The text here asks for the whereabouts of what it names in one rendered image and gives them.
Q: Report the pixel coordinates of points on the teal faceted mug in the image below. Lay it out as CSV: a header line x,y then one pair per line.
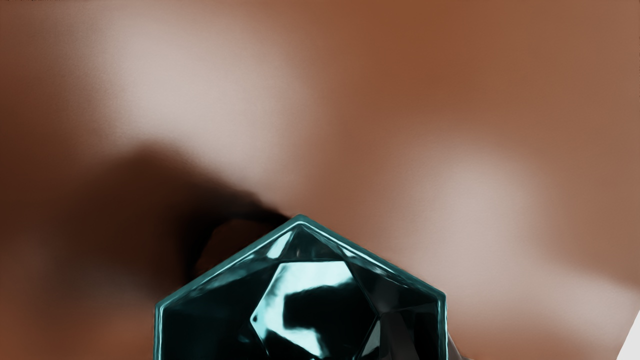
x,y
305,300

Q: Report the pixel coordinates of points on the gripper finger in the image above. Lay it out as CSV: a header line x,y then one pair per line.
x,y
456,353

